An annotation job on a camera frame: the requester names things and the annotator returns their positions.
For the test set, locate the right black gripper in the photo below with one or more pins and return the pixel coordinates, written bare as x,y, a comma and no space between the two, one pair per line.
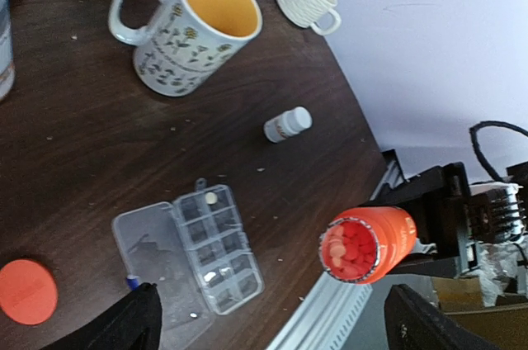
437,201

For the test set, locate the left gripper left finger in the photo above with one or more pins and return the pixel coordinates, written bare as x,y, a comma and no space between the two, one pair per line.
134,322

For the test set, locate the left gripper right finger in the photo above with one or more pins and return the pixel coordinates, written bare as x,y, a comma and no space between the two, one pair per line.
411,322

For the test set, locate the orange pill bottle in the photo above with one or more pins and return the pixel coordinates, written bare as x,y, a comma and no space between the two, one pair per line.
363,244

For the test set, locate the clear plastic pill organizer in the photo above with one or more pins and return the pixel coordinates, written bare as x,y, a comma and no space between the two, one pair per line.
198,255

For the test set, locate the orange bottle cap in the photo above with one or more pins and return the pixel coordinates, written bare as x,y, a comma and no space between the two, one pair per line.
29,293

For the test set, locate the white pills in organizer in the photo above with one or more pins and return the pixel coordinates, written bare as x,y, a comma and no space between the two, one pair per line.
211,198

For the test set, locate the cardboard box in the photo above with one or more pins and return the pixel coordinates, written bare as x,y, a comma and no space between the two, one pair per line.
503,324

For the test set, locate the small white bottle right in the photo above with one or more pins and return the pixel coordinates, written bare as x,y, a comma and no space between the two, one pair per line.
288,124

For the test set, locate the cream ribbed mug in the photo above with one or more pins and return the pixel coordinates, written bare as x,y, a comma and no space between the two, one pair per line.
307,13

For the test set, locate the grey lid pill bottle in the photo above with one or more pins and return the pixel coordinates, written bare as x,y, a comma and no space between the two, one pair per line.
7,68

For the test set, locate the patterned mug yellow inside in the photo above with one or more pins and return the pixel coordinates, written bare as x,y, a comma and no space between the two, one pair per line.
186,41

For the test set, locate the front aluminium rail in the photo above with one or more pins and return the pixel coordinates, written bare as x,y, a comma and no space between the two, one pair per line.
325,318

